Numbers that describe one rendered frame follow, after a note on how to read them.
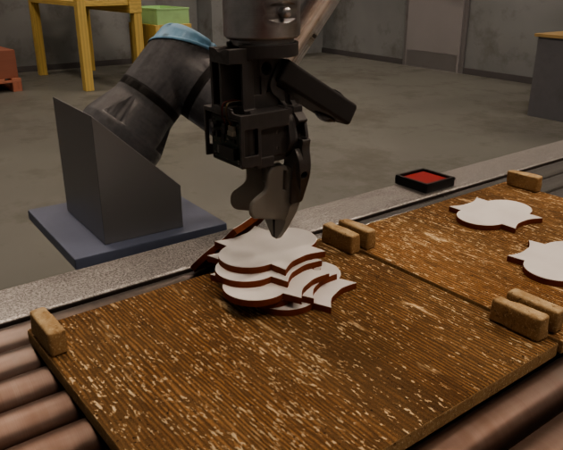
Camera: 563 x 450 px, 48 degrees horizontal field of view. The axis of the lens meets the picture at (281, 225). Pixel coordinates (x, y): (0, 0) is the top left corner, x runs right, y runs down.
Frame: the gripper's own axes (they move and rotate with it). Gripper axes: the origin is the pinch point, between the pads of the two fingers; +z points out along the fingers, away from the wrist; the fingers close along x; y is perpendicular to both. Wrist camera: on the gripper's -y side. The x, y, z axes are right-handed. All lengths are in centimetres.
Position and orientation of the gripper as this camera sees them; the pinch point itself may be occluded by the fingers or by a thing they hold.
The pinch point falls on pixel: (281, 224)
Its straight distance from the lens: 71.5
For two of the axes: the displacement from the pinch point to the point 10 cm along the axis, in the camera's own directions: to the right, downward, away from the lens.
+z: 0.1, 9.3, 3.7
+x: 5.9, 2.9, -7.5
